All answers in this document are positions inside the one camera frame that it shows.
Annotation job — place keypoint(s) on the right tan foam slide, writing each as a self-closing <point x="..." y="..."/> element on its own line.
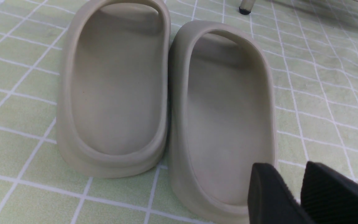
<point x="222" y="119"/>

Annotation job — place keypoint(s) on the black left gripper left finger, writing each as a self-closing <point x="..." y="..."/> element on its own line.
<point x="269" y="199"/>

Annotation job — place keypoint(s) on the tan foam slide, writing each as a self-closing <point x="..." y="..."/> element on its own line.
<point x="222" y="119"/>
<point x="112" y="109"/>

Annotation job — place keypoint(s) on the green checked floor cloth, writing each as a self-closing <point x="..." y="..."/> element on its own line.
<point x="312" y="49"/>

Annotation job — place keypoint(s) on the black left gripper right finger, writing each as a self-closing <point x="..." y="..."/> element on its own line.
<point x="327" y="196"/>

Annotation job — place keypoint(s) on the left tan foam slide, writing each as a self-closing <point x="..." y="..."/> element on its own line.
<point x="112" y="109"/>

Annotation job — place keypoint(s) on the metal shoe rack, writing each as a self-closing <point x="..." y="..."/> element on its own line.
<point x="246" y="6"/>

